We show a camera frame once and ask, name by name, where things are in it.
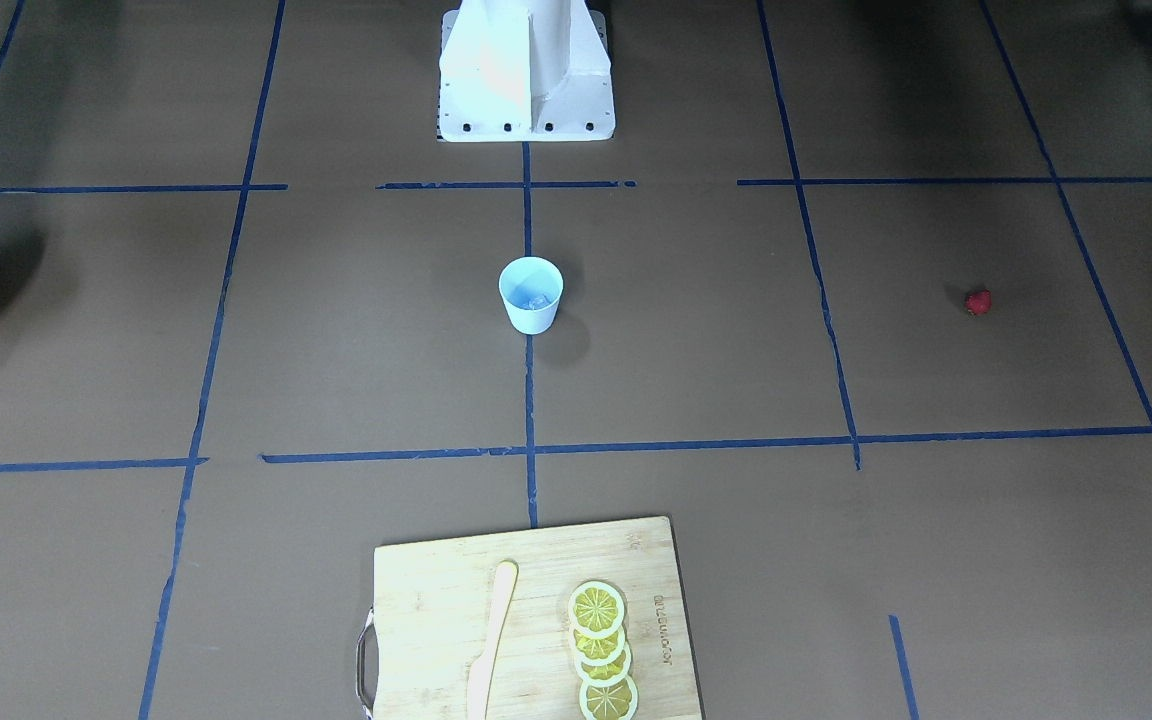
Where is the red strawberry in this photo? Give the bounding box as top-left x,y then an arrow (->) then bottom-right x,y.
964,288 -> 993,316

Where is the light blue plastic cup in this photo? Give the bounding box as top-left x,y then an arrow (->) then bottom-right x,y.
497,256 -> 564,336

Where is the yellow plastic knife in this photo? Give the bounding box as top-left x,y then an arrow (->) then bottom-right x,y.
467,560 -> 518,719

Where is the top lemon slice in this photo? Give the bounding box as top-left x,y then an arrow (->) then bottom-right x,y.
567,579 -> 627,641

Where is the lemon slice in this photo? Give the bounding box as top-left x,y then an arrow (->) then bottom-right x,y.
570,626 -> 626,667
567,579 -> 627,641
575,644 -> 634,688
579,676 -> 639,720

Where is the bamboo cutting board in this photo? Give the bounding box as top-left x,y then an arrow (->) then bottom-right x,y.
356,516 -> 703,719

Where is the bottom lemon slice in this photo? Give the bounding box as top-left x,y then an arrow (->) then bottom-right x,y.
579,676 -> 639,720

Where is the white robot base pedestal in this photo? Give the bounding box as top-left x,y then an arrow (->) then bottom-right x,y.
435,1 -> 616,143

